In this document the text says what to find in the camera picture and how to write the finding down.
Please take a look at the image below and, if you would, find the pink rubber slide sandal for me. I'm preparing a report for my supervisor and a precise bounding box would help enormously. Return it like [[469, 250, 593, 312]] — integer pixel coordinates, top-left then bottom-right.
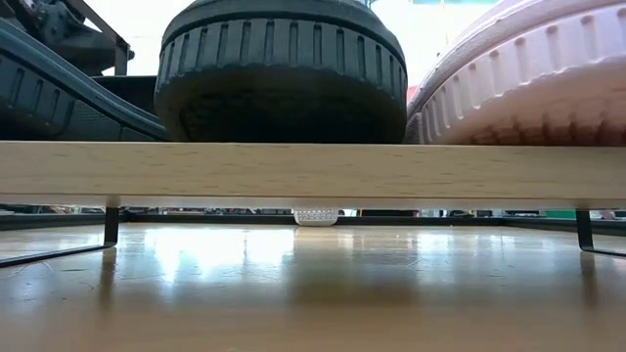
[[404, 0, 626, 147]]

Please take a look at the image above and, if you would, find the wooden shelf with black legs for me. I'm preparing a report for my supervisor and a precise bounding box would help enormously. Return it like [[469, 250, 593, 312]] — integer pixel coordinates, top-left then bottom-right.
[[0, 0, 626, 269]]

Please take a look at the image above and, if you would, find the black table frame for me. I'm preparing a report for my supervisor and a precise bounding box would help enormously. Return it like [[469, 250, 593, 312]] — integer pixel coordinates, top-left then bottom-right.
[[0, 210, 626, 237]]

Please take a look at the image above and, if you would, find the white patterned plant pot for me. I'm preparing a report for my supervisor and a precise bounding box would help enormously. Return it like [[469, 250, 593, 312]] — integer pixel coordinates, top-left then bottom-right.
[[292, 208, 339, 228]]

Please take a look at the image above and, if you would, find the black rubber slide sandal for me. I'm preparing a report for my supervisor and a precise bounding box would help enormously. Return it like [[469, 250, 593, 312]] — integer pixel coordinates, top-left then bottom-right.
[[154, 0, 410, 145], [0, 17, 172, 143]]

